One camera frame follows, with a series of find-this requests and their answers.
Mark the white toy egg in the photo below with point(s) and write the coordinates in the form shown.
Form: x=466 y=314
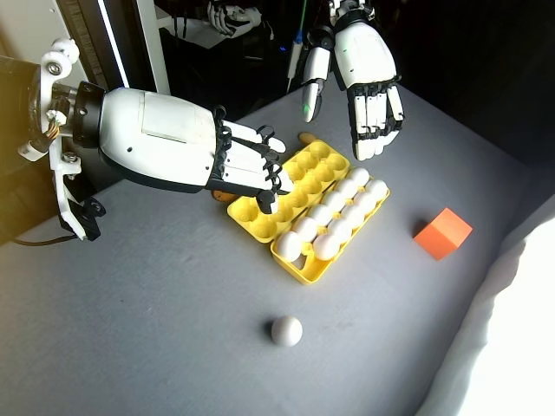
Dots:
x=354 y=215
x=360 y=176
x=366 y=201
x=341 y=230
x=348 y=187
x=334 y=200
x=327 y=245
x=377 y=189
x=305 y=229
x=289 y=246
x=321 y=214
x=286 y=331

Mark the yellow egg carton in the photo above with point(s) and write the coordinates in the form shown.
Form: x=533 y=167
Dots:
x=312 y=169

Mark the white and black frame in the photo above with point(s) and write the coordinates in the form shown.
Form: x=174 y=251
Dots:
x=152 y=43

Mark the orange cube block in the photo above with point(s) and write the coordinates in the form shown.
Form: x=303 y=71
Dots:
x=442 y=234

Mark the spare white robot hand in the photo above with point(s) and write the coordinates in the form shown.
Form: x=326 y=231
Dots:
x=236 y=17

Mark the round brown cookie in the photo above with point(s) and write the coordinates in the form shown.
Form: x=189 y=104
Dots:
x=223 y=197
x=304 y=137

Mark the white fabric backdrop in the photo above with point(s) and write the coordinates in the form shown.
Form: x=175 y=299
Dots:
x=529 y=325

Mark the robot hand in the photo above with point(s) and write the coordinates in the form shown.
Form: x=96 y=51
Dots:
x=160 y=134
x=364 y=56

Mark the grey table cloth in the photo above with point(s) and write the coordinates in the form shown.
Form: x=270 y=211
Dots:
x=173 y=325

